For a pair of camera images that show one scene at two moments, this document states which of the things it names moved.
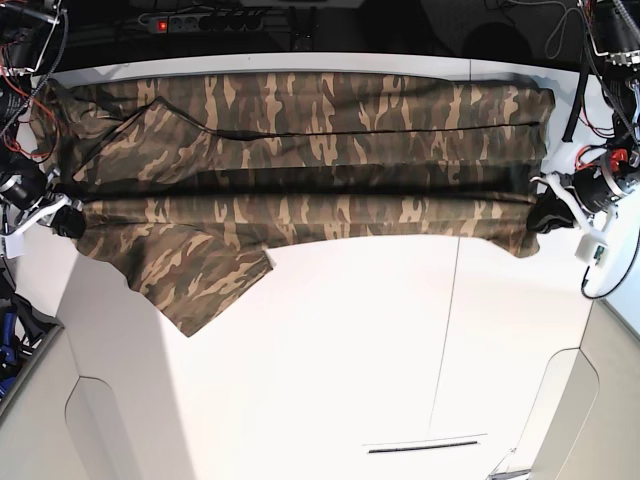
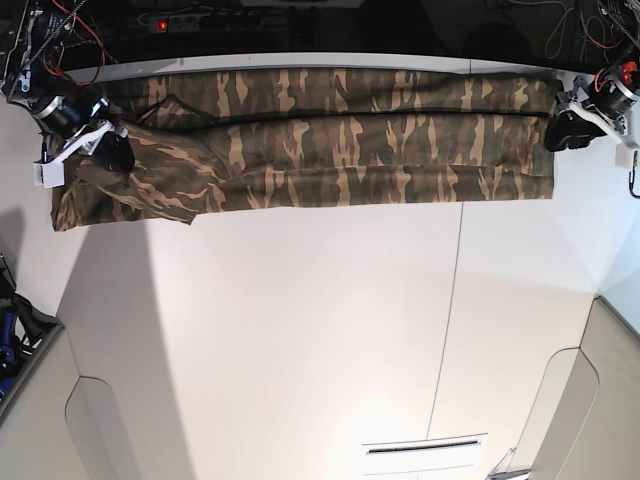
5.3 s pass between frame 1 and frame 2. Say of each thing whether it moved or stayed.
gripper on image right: moved
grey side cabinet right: stayed
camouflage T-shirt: moved
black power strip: stayed
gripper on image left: moved
